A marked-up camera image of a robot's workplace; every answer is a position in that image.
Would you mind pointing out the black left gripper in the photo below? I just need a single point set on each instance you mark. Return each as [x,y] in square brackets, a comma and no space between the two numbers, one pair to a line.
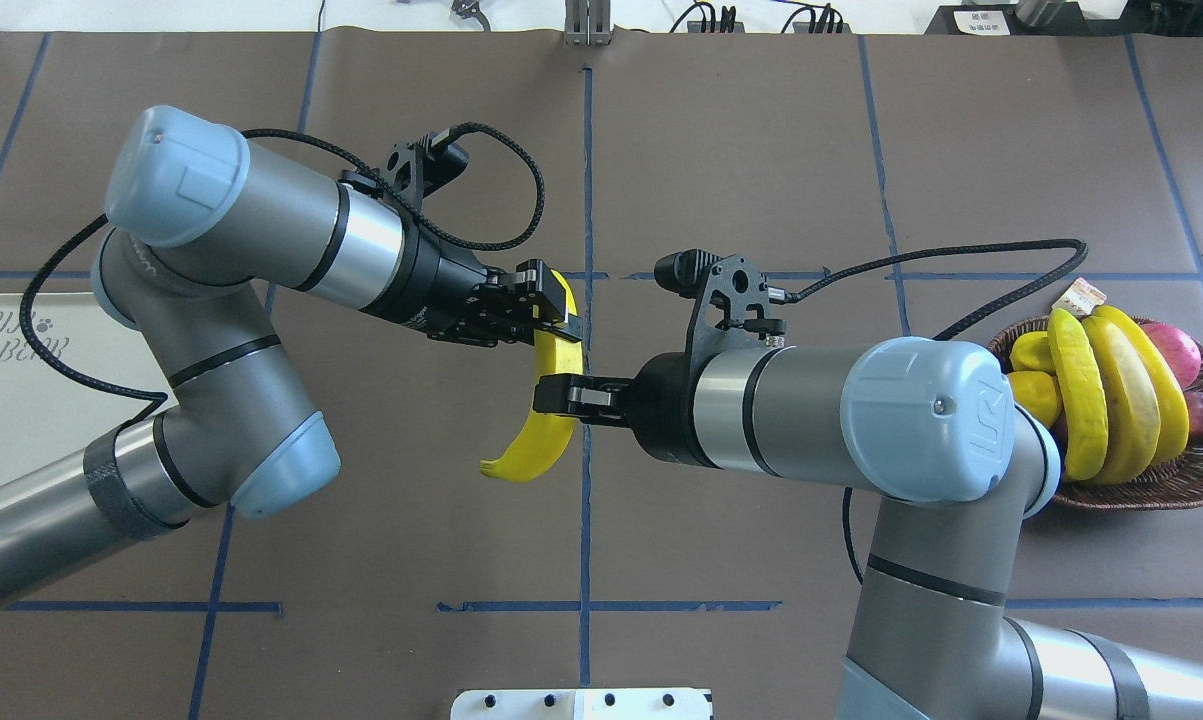
[439,282]

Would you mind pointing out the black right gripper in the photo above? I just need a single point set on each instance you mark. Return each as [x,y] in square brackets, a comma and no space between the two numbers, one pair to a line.
[664,405]

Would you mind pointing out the yellow banana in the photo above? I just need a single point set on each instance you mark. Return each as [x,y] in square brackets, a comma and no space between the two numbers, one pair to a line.
[1083,396]
[1173,412]
[1134,420]
[543,438]

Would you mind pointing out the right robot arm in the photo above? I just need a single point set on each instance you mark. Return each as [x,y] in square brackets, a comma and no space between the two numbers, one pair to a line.
[933,429]

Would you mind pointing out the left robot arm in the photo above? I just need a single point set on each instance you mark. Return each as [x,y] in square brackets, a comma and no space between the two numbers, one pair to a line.
[195,213]

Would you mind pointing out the brown wicker basket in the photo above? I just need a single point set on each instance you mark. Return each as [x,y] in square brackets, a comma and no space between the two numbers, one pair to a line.
[1173,485]

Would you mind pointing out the yellow lemon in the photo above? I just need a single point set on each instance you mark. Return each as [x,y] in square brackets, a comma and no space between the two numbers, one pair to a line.
[1031,353]

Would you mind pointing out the yellow star fruit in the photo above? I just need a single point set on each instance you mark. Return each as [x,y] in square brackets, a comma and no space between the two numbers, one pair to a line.
[1039,394]

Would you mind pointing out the white paper price tag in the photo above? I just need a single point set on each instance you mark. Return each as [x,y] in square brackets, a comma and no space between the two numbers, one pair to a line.
[1081,298]

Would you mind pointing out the cream bear tray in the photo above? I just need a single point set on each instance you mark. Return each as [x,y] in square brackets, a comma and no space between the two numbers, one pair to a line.
[44,416]

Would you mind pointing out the red pink apple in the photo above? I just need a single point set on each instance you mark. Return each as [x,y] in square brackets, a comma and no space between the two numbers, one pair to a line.
[1179,349]

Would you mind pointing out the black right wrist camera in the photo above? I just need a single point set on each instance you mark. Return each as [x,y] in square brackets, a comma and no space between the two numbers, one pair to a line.
[733,302]

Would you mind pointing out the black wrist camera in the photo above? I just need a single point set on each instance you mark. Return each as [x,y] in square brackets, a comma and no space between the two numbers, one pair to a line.
[414,171]
[733,302]

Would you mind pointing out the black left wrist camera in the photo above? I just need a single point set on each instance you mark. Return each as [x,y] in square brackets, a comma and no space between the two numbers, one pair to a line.
[414,171]

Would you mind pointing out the aluminium frame post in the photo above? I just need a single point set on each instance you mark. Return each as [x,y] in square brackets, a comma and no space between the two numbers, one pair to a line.
[588,23]

